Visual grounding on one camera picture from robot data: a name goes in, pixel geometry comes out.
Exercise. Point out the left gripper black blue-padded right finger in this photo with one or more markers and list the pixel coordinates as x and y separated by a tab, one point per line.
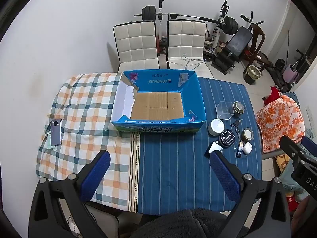
272	218

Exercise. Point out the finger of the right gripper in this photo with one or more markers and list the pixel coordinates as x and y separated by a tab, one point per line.
310	145
292	150

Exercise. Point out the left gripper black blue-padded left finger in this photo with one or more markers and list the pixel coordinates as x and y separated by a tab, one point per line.
46	214

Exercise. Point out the grey metal tin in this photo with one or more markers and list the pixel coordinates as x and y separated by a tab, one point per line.
238	108

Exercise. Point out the clear plastic cube box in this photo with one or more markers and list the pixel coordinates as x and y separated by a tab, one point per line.
224	110

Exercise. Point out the orange floral cushion chair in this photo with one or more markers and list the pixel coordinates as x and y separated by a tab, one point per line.
279	118

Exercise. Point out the white earbuds case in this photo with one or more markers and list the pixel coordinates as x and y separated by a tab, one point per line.
247	148

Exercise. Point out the dark blue lighter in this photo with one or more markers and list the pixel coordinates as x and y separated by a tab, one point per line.
240	149

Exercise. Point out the red cloth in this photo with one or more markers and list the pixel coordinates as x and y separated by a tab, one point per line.
275	94

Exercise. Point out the black car keys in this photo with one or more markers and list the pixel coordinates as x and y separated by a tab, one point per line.
236	125

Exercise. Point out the black round patterned case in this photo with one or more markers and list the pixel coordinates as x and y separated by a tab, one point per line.
226	138

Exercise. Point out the pink small suitcase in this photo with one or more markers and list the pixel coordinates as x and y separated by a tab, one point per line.
290	74

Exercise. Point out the blue smartphone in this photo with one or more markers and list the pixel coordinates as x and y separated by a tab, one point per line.
56	132

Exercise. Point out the brown wooden chair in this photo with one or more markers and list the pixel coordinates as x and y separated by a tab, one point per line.
258	37

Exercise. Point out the blue striped tablecloth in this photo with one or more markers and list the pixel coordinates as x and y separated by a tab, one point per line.
174	173

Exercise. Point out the black weight bench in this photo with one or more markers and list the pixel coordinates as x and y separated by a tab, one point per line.
232	51

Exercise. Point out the checked orange green cloth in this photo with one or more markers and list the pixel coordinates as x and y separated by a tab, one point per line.
85	103

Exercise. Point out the blue cardboard box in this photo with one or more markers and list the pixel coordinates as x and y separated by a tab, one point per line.
158	101

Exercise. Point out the right white padded chair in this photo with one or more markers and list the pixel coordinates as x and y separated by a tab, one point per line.
188	36

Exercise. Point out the white padded chair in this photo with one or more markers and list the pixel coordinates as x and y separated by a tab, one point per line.
136	45
188	36

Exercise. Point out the white barbell rack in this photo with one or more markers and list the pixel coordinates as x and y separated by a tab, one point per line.
160	18

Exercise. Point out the left white padded chair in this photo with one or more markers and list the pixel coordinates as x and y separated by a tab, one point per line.
136	45

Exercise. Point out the barbell with black weights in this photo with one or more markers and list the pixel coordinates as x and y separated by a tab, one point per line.
228	25

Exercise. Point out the white wire hangers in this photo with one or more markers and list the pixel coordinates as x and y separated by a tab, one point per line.
186	63

